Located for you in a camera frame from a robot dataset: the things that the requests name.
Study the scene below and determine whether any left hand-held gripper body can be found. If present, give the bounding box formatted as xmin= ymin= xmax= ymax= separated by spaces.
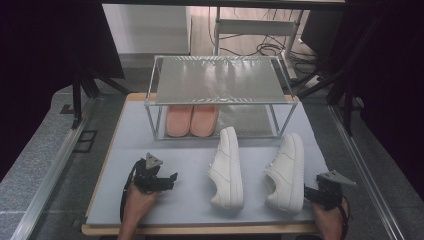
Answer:
xmin=132 ymin=152 xmax=167 ymax=195

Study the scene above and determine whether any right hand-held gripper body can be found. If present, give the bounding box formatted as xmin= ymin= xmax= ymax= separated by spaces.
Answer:
xmin=312 ymin=170 xmax=356 ymax=211

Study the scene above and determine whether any white sneaker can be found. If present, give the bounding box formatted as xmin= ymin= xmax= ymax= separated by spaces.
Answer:
xmin=206 ymin=126 xmax=245 ymax=211
xmin=264 ymin=132 xmax=306 ymax=214

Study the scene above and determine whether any metal shoe rack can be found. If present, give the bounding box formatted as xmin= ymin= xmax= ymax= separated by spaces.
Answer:
xmin=144 ymin=54 xmax=299 ymax=141

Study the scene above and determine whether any person's right hand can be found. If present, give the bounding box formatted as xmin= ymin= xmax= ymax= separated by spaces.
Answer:
xmin=311 ymin=199 xmax=351 ymax=228

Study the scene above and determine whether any person's left hand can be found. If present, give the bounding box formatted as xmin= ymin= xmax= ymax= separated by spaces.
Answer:
xmin=127 ymin=185 xmax=161 ymax=216

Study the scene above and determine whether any light blue table mat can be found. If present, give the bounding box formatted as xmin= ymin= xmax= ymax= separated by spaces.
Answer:
xmin=85 ymin=100 xmax=330 ymax=228

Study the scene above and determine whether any pink slipper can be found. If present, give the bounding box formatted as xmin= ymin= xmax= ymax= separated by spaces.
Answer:
xmin=189 ymin=104 xmax=220 ymax=138
xmin=165 ymin=104 xmax=194 ymax=138

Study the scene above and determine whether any black metal stand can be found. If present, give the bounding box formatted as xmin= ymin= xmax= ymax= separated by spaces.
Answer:
xmin=295 ymin=13 xmax=386 ymax=136
xmin=70 ymin=61 xmax=132 ymax=130

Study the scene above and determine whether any white cabinet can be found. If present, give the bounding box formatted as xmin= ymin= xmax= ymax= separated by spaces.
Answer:
xmin=102 ymin=3 xmax=193 ymax=56

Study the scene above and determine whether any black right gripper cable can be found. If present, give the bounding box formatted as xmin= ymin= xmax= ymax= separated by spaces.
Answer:
xmin=338 ymin=194 xmax=352 ymax=240

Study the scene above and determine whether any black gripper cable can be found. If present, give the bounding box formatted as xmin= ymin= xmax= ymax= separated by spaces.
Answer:
xmin=338 ymin=194 xmax=352 ymax=240
xmin=119 ymin=162 xmax=138 ymax=224

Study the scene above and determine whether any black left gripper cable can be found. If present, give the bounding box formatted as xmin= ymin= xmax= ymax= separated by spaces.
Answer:
xmin=119 ymin=162 xmax=138 ymax=224

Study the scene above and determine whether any aluminium floor rail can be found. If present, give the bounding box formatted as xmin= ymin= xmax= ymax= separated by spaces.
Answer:
xmin=10 ymin=116 xmax=88 ymax=240
xmin=327 ymin=104 xmax=406 ymax=240

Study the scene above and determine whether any tangle of black floor cables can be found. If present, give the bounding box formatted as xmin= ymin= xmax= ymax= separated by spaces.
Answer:
xmin=207 ymin=7 xmax=319 ymax=69

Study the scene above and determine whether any white metal desk frame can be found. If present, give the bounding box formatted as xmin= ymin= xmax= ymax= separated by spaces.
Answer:
xmin=213 ymin=6 xmax=300 ymax=81

